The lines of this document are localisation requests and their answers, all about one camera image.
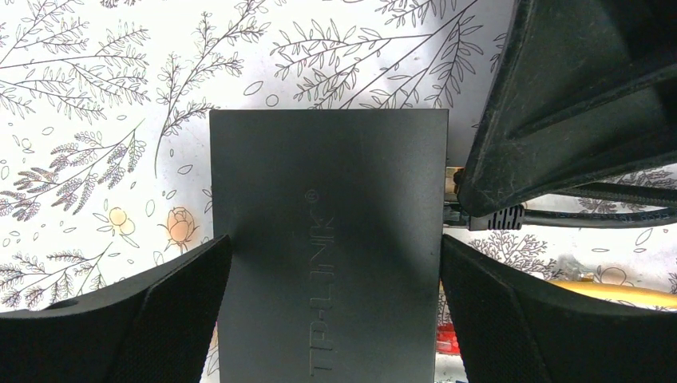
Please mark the black network switch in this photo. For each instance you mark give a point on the black network switch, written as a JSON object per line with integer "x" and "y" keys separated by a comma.
{"x": 335, "y": 218}

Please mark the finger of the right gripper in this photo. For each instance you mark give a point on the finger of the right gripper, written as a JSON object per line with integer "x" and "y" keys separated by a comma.
{"x": 585, "y": 90}

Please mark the floral patterned table mat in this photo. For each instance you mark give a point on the floral patterned table mat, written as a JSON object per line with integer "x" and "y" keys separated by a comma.
{"x": 106, "y": 159}

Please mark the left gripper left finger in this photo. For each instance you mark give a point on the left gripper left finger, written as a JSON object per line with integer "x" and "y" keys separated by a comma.
{"x": 155, "y": 326}

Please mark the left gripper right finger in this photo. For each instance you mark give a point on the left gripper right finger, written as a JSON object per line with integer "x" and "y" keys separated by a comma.
{"x": 513, "y": 327}

